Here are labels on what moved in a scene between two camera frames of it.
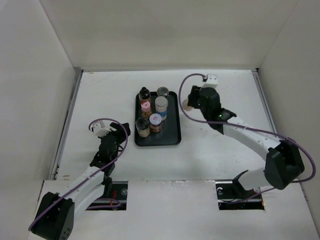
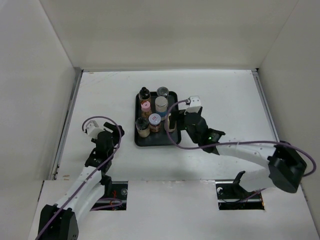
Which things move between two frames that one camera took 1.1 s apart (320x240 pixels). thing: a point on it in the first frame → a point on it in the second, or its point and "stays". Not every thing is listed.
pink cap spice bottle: x=146 y=109 stays
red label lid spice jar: x=155 y=122 stays
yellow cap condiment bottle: x=185 y=106 → x=167 y=126
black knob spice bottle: x=144 y=95 stays
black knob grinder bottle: x=143 y=127 stays
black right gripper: x=194 y=96 → x=176 y=115
